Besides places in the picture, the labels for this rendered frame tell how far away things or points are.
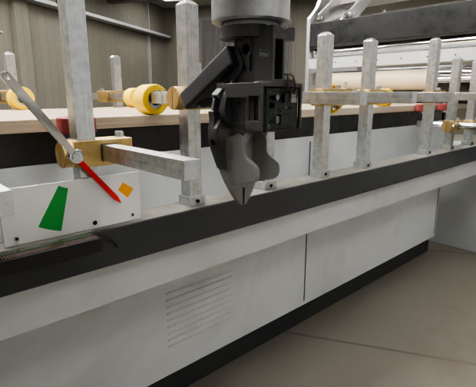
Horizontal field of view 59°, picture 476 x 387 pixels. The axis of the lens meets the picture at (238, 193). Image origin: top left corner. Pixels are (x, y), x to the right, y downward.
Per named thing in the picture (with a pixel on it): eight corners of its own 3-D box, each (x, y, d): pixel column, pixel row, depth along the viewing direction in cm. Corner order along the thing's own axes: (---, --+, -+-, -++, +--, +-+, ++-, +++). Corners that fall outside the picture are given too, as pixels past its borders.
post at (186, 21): (202, 216, 100) (198, 0, 89) (190, 219, 98) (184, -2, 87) (193, 213, 102) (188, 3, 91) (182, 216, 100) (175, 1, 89)
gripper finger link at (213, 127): (216, 171, 50) (216, 96, 48) (208, 170, 51) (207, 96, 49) (244, 167, 53) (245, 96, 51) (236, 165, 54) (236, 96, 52)
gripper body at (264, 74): (258, 138, 45) (260, 18, 42) (207, 133, 51) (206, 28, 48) (302, 133, 50) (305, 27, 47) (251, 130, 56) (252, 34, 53)
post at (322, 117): (326, 191, 133) (334, 32, 122) (319, 193, 131) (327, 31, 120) (317, 190, 136) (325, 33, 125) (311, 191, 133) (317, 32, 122)
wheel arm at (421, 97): (453, 102, 128) (454, 92, 127) (449, 102, 126) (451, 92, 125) (350, 100, 154) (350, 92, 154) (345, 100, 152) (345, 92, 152)
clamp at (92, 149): (133, 162, 84) (132, 137, 83) (66, 170, 75) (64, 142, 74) (120, 159, 88) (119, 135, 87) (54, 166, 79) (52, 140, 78)
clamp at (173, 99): (228, 109, 98) (228, 87, 97) (180, 110, 89) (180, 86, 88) (211, 108, 102) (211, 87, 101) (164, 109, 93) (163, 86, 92)
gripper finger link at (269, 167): (269, 210, 51) (270, 134, 49) (235, 202, 55) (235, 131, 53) (285, 206, 53) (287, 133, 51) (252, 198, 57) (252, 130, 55)
